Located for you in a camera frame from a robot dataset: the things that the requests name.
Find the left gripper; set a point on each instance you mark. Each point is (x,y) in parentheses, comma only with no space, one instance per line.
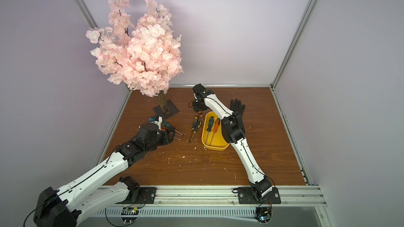
(166,136)

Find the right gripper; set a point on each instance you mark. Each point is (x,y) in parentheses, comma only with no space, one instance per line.
(198,90)

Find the large green black screwdriver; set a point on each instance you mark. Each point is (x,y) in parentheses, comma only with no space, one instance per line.
(210,125)

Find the yellow black striped screwdriver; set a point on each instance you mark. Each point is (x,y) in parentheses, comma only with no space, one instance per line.
(195,121)

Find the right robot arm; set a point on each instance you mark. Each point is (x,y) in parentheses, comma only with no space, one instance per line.
(233,132)

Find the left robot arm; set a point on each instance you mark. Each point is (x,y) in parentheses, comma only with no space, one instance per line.
(71,204)

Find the small green black screwdriver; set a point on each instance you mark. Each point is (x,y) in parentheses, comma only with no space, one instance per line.
(168,125)

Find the yellow plastic storage box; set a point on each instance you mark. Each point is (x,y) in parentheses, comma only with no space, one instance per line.
(213,140)

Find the black work glove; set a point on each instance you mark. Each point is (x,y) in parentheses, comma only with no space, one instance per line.
(237,106)

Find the pink artificial blossom tree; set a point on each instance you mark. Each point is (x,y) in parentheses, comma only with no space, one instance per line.
(145,56)

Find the left controller board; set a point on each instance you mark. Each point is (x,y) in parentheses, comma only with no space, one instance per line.
(129,215)

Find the controller board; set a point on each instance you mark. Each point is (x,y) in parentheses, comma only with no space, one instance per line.
(129,215)
(263,214)

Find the right controller board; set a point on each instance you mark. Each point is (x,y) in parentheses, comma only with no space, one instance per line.
(263,214)

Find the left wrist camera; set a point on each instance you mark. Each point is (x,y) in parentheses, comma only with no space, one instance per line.
(156,120)

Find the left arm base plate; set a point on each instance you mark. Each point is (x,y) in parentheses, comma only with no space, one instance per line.
(144,195)

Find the aluminium front rail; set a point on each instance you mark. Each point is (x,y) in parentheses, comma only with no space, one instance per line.
(229,196)

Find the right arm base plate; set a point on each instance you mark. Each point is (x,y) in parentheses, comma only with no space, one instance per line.
(249,196)

